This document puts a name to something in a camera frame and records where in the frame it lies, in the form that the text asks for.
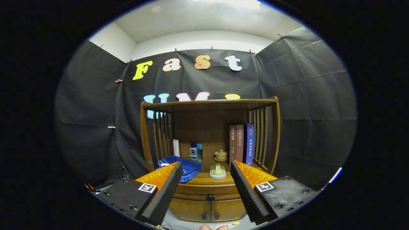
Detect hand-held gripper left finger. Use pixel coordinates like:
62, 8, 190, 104
94, 161, 183, 226

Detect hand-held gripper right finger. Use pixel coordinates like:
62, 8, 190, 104
230, 160, 320, 225

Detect wooden cabinet door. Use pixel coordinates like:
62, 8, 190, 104
211, 199, 247, 221
169, 199, 211, 222

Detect wooden countertop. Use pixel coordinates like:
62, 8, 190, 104
155, 158, 272, 185

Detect wooden cabinet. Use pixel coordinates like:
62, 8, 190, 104
140, 96, 281, 222

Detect blue towel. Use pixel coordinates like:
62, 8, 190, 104
156, 155, 202, 183

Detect blue book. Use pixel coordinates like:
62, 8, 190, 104
243, 124, 255, 165

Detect brown book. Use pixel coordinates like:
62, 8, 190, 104
229, 125, 237, 165
236, 125, 244, 163

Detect white panel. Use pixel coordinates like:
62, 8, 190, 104
323, 167, 343, 189

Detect black backdrop cloth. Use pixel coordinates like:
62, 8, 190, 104
54, 27, 357, 192

